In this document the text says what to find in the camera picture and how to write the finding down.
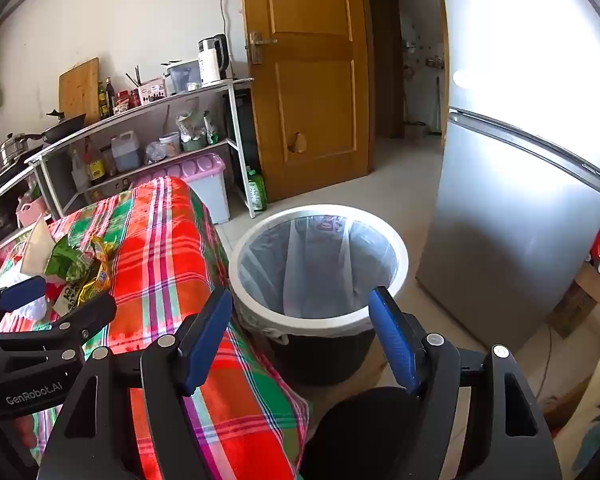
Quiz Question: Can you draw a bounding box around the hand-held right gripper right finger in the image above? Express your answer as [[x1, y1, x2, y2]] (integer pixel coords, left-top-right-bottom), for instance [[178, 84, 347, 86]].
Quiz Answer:
[[368, 285, 565, 480]]

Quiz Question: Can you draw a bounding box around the yellow crinkled snack wrapper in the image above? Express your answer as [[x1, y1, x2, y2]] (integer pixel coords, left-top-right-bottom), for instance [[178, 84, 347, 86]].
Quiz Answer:
[[77, 235, 118, 306]]

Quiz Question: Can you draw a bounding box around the white paper bag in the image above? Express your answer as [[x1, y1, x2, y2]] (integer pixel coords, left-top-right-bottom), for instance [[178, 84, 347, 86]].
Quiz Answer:
[[20, 214, 56, 276]]

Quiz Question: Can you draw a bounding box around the wooden cutting board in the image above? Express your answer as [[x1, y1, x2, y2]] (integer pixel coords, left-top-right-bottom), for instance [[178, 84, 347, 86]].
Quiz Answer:
[[58, 57, 102, 126]]

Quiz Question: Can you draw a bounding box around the floral patterned cloth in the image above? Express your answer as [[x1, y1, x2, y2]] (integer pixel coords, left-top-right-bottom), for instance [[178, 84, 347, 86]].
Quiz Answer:
[[550, 330, 600, 480]]

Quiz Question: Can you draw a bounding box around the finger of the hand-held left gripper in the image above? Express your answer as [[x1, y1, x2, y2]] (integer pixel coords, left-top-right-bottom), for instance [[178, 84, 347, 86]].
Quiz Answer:
[[0, 275, 48, 334], [0, 292, 118, 362]]

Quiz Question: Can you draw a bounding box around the plastic jug with dark liquid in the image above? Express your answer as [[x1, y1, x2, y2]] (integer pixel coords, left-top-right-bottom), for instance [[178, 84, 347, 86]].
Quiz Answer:
[[111, 131, 142, 172]]

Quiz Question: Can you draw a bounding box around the wooden door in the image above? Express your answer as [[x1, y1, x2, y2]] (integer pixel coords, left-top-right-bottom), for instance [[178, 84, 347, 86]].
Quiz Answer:
[[240, 0, 376, 203]]

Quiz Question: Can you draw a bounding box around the black wok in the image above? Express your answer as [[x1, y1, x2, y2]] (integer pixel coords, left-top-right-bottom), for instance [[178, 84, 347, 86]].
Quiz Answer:
[[27, 109, 87, 143]]

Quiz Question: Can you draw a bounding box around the silver refrigerator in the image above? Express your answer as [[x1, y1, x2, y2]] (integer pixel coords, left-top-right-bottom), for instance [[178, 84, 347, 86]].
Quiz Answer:
[[415, 0, 600, 356]]

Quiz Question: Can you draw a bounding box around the pink plastic basket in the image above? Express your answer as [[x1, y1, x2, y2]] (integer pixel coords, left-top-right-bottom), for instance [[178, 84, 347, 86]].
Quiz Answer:
[[16, 195, 48, 228]]

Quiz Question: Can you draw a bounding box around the mop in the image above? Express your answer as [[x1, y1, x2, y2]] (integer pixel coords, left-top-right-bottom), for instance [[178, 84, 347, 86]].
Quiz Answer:
[[432, 75, 443, 133]]

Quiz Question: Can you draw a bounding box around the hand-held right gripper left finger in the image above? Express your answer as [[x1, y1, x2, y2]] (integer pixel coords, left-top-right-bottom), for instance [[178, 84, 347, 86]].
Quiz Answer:
[[36, 286, 235, 480]]

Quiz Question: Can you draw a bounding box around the white-rimmed lined trash bin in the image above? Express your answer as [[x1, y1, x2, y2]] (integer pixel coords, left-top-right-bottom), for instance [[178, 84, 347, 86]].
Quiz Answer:
[[227, 204, 410, 386]]

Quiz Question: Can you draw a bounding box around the pink patterned utensil box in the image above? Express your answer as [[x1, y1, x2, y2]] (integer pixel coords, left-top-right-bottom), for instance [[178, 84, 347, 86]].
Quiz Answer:
[[137, 77, 168, 105]]

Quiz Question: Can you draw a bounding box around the thin floor cable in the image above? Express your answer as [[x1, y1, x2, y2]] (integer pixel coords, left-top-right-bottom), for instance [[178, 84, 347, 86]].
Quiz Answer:
[[532, 322, 556, 406]]

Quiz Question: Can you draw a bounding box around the crumpled clear food bag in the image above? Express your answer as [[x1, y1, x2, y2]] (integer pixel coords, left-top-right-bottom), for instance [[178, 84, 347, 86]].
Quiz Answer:
[[175, 107, 203, 142]]

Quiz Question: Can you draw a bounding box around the low white metal rack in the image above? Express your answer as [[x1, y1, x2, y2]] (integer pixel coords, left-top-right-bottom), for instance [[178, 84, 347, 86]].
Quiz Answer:
[[0, 162, 56, 256]]

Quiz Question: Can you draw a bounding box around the yellow label sauce bottle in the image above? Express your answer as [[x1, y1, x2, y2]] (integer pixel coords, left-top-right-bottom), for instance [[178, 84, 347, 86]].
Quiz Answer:
[[82, 137, 107, 185]]

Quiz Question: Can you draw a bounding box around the brown cardboard box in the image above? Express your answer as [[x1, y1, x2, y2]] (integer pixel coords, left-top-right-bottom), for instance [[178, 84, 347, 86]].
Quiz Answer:
[[547, 260, 600, 338]]

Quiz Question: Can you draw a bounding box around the white metal kitchen rack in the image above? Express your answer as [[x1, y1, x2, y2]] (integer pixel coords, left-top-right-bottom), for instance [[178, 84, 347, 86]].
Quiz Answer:
[[25, 77, 258, 221]]

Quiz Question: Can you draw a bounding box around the white electric kettle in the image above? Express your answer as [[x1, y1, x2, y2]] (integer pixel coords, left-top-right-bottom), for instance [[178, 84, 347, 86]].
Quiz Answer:
[[198, 34, 231, 86]]

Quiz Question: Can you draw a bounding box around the green plastic bottle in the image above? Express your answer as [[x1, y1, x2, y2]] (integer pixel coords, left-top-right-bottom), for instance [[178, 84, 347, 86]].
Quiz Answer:
[[245, 169, 268, 212]]

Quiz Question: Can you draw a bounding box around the wooden door frame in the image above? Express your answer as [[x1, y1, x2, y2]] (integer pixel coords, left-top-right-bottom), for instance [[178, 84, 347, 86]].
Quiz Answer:
[[369, 0, 451, 141]]

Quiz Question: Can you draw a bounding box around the brass door handle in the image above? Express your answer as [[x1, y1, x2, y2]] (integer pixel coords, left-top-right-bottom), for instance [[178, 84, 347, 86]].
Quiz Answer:
[[245, 31, 278, 65]]

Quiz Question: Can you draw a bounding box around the steel steamer pot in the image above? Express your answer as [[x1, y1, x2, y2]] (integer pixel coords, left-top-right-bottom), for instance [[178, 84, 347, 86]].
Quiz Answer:
[[0, 132, 46, 176]]

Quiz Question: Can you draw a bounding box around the black gas stove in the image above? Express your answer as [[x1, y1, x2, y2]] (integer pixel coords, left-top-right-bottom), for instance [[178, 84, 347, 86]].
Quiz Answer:
[[0, 160, 41, 186]]

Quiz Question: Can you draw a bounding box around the clear plastic bottle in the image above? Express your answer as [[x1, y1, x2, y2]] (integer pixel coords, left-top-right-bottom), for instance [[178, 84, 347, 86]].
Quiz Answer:
[[70, 149, 91, 193]]

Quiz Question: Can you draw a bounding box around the pink-lidded storage box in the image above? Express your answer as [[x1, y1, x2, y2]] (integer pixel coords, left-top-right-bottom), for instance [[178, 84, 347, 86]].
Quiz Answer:
[[130, 152, 231, 226]]

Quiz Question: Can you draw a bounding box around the red green plaid blanket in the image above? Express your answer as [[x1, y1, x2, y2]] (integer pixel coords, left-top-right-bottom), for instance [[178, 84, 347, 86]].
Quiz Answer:
[[0, 176, 311, 480]]

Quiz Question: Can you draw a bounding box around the green white seasoning packet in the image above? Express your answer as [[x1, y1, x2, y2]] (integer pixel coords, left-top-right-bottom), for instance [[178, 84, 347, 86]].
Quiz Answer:
[[204, 110, 221, 146]]

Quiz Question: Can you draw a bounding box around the pink green cardboard box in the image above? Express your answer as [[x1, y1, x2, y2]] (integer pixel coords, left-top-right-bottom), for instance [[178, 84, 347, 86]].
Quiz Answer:
[[0, 225, 51, 266]]

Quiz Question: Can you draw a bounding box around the clear lidded food container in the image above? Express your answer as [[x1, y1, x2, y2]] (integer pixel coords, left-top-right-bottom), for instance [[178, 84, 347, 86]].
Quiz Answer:
[[161, 60, 203, 95]]

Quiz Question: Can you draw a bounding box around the green snack packet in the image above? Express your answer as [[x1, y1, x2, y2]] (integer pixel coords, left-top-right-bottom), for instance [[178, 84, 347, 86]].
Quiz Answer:
[[42, 237, 112, 317]]

